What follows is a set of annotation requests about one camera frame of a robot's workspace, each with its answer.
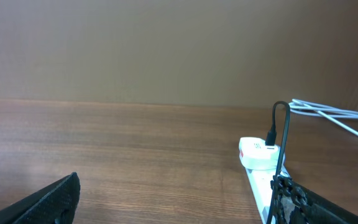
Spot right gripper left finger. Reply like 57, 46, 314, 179
0, 172, 80, 224

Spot white power strip cord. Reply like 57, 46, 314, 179
288, 98, 358, 152

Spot white power strip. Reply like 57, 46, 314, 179
245, 168, 275, 224

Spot white USB charger plug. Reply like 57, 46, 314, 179
239, 137, 280, 170

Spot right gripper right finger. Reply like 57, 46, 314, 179
270, 175, 358, 224

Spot black USB charging cable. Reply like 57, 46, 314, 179
265, 100, 291, 224

